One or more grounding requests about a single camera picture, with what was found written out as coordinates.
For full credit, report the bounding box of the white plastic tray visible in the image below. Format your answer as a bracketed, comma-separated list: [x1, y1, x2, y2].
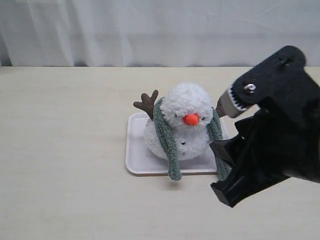
[124, 112, 217, 177]

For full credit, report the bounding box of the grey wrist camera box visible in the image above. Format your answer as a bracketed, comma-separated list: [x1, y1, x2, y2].
[219, 86, 249, 118]

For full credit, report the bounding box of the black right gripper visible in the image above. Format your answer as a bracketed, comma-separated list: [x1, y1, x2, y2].
[209, 45, 320, 208]

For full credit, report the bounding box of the white plush snowman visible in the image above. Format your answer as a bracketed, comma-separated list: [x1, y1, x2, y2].
[132, 82, 223, 161]

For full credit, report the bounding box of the green knitted scarf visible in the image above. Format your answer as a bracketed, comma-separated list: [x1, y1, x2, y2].
[145, 95, 223, 181]

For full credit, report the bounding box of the white curtain backdrop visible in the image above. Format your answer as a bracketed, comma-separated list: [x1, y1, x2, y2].
[0, 0, 320, 67]

